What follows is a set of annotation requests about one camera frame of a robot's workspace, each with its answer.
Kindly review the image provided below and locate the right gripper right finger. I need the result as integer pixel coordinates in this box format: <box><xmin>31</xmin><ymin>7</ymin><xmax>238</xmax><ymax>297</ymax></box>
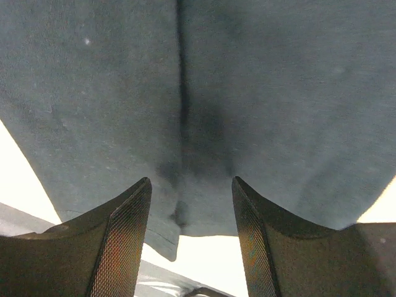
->
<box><xmin>232</xmin><ymin>177</ymin><xmax>395</xmax><ymax>296</ymax></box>

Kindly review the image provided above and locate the black t shirt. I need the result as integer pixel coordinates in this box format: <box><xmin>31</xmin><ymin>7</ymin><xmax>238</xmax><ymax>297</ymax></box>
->
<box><xmin>1</xmin><ymin>1</ymin><xmax>395</xmax><ymax>260</ymax></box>

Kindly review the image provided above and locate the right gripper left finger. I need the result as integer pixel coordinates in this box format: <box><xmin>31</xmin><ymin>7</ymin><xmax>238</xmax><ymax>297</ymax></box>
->
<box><xmin>1</xmin><ymin>178</ymin><xmax>152</xmax><ymax>296</ymax></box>

